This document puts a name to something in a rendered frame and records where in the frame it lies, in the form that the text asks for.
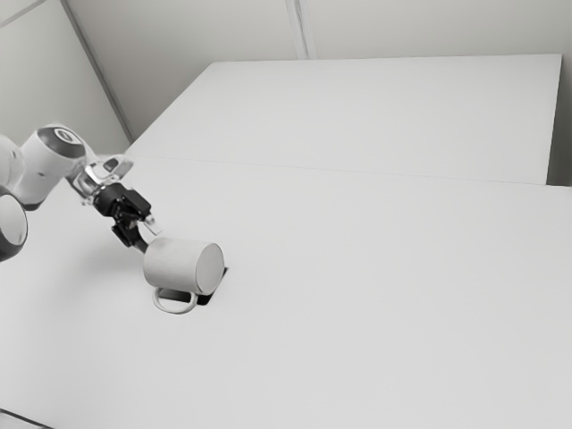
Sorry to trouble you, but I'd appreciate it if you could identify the white ceramic mug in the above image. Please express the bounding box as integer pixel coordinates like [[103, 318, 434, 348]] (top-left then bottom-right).
[[142, 237, 224, 315]]

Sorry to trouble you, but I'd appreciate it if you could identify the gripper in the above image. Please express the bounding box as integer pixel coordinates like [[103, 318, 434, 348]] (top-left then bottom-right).
[[92, 181, 163, 257]]

